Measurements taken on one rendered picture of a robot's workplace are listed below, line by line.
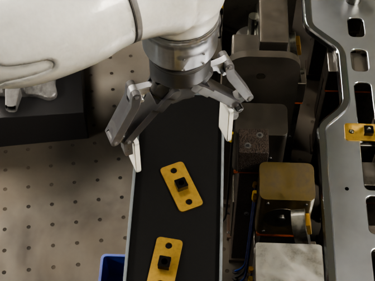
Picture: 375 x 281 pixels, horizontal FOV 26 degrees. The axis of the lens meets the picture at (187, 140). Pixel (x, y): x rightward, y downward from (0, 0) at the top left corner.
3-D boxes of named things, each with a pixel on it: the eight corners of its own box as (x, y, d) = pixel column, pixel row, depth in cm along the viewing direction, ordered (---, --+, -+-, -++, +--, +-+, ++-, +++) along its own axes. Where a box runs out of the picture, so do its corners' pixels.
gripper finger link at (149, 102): (184, 92, 101) (176, 90, 100) (131, 149, 106) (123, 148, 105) (172, 70, 103) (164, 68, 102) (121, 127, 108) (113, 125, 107)
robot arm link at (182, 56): (232, 28, 90) (230, 63, 95) (201, -25, 95) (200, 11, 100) (156, 52, 88) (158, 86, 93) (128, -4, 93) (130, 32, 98)
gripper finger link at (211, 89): (176, 69, 103) (183, 61, 102) (226, 92, 111) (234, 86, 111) (187, 91, 101) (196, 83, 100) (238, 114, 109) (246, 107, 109)
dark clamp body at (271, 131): (269, 243, 169) (288, 136, 138) (212, 242, 169) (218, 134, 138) (268, 213, 173) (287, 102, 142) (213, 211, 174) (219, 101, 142)
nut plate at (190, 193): (203, 204, 121) (203, 200, 120) (180, 213, 120) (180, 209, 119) (182, 161, 125) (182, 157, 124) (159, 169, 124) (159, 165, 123)
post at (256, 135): (253, 263, 166) (269, 153, 133) (228, 262, 166) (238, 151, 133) (253, 241, 169) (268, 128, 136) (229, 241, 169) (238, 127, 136)
